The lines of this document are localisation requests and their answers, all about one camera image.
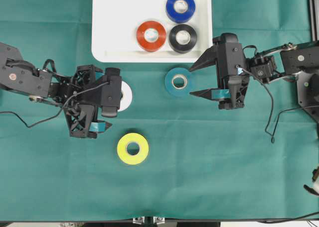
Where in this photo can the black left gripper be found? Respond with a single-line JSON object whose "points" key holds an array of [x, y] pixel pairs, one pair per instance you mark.
{"points": [[81, 116]]}

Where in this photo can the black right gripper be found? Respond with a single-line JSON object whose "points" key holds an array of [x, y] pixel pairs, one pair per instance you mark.
{"points": [[230, 97]]}

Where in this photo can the white tape roll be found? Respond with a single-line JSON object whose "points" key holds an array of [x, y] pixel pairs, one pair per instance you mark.
{"points": [[127, 96]]}

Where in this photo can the black tape roll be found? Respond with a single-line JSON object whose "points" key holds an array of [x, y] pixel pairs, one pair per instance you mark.
{"points": [[182, 38]]}

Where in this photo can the red tape roll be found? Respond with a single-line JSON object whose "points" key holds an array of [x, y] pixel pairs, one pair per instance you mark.
{"points": [[151, 35]]}

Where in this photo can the blue tape roll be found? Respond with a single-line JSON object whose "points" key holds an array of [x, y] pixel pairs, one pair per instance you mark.
{"points": [[180, 11]]}

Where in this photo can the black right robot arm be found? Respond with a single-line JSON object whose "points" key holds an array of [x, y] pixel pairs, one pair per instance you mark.
{"points": [[282, 62]]}

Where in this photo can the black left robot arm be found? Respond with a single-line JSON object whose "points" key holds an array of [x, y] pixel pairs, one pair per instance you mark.
{"points": [[22, 77]]}

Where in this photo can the yellow tape roll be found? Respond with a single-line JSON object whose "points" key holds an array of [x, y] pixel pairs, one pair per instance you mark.
{"points": [[132, 149]]}

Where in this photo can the green tape roll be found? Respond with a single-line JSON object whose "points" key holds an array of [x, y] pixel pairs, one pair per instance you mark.
{"points": [[179, 82]]}

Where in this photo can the white plastic tray case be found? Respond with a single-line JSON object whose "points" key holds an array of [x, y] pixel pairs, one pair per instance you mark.
{"points": [[115, 22]]}

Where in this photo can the green table cloth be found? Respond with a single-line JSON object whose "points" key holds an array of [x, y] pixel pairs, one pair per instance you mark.
{"points": [[204, 163]]}

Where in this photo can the white black object right edge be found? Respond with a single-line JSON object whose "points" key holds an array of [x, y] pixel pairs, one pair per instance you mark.
{"points": [[314, 189]]}

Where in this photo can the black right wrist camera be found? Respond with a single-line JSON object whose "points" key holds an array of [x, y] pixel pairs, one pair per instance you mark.
{"points": [[229, 57]]}

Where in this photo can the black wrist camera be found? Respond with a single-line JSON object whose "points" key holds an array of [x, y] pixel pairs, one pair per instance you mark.
{"points": [[111, 92], [229, 57]]}

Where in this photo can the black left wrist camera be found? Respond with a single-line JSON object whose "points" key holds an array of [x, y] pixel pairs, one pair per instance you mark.
{"points": [[111, 92]]}

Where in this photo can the metal table bracket left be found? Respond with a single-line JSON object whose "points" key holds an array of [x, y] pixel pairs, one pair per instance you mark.
{"points": [[139, 220]]}

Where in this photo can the metal table bracket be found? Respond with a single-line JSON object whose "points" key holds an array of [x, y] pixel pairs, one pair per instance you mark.
{"points": [[158, 220], [139, 220]]}

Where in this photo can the metal table bracket right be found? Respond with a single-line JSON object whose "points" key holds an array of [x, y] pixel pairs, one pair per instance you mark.
{"points": [[158, 220]]}

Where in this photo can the aluminium frame rail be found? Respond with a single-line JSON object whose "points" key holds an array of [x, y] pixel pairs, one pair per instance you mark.
{"points": [[314, 18]]}

